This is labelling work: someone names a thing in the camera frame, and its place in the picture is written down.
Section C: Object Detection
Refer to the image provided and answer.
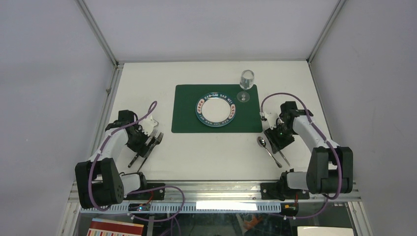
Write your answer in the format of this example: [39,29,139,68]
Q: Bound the white plate teal rim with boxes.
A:
[195,92,237,127]

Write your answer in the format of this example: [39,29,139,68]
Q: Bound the silver fork dark handle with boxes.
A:
[128,134,156,168]

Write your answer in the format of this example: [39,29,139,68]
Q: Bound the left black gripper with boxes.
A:
[125,123,156,157]

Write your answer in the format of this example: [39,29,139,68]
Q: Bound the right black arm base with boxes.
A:
[260,182,310,201]

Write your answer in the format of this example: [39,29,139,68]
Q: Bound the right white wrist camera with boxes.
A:
[260,112,279,130]

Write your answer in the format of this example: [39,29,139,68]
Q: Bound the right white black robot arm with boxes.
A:
[261,101,354,201]

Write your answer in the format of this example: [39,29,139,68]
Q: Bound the clear drinking glass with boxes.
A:
[237,69,255,103]

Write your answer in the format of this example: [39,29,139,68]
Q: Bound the red striped book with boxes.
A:
[87,218,145,236]

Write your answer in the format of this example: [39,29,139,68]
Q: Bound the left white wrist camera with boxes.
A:
[139,115,159,137]

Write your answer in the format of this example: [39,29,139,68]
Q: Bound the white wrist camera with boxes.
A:
[260,112,279,130]
[139,115,159,137]

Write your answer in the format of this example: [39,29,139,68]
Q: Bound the dark green placemat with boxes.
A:
[171,84,263,133]

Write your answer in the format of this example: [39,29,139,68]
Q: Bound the white slotted cable duct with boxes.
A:
[80,202,281,214]

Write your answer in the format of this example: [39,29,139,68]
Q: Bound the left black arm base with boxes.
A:
[124,182,165,201]

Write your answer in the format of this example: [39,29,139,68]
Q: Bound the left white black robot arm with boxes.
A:
[75,110,163,210]

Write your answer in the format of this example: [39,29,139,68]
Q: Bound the silver spoon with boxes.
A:
[257,136,282,168]

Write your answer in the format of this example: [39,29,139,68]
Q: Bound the silver table knife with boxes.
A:
[279,151,291,167]

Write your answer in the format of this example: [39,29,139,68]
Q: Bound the aluminium frame rail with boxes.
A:
[68,180,362,203]

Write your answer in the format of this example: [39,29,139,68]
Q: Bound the slim silver fork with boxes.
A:
[137,132,164,172]

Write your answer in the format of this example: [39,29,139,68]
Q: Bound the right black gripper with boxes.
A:
[264,123,296,154]

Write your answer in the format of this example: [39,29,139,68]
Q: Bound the orange object under table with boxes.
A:
[243,214,263,230]

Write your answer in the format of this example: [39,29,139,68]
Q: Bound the white box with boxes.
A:
[297,226,354,236]

